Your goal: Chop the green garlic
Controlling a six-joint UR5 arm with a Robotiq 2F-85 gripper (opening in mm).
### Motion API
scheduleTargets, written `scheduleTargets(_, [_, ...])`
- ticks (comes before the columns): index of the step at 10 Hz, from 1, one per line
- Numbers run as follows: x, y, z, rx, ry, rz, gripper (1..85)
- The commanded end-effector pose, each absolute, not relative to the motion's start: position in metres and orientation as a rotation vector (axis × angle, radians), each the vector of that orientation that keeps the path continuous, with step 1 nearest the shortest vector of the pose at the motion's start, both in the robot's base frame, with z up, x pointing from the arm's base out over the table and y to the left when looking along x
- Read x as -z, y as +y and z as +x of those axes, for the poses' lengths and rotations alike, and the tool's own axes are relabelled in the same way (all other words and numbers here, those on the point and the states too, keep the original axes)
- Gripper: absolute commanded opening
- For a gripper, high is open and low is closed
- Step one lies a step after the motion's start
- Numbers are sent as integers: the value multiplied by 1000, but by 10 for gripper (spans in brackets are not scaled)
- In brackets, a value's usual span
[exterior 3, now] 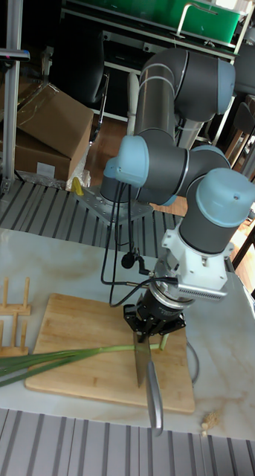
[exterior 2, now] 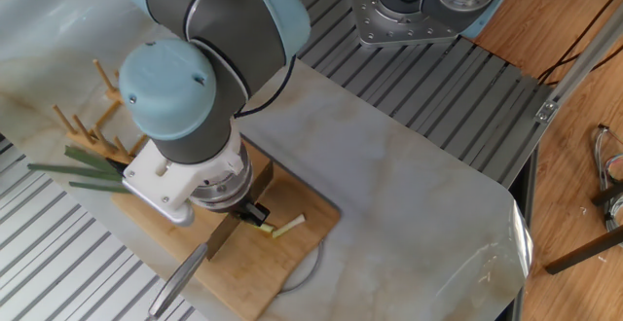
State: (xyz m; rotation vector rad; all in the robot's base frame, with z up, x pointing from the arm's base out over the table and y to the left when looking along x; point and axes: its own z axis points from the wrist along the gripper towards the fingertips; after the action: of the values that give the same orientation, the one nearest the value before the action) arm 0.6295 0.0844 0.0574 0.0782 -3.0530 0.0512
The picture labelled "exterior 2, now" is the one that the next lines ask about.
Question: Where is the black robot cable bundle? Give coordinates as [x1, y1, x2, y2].
[234, 49, 299, 120]

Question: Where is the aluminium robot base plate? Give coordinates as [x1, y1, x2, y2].
[351, 0, 460, 49]

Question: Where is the white marble pattern mat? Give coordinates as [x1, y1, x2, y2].
[0, 0, 534, 321]

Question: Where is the metal wire board loop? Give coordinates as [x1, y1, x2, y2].
[280, 243, 324, 293]

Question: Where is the black floor cable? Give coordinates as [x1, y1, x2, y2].
[538, 8, 623, 85]

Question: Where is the wooden slotted rack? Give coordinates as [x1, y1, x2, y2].
[52, 58, 147, 166]

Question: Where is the black bar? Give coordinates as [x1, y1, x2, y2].
[544, 230, 623, 276]

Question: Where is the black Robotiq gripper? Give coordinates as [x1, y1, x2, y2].
[206, 183, 275, 229]

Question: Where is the green garlic stalk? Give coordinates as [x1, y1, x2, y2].
[27, 144, 270, 231]

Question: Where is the aluminium frame post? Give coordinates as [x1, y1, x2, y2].
[533, 27, 623, 124]

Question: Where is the short white garlic piece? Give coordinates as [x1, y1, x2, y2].
[272, 215, 308, 238]

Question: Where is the bamboo cutting board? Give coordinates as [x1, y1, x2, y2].
[117, 160, 342, 320]

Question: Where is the steel kitchen knife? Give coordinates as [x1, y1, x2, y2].
[148, 163, 277, 318]

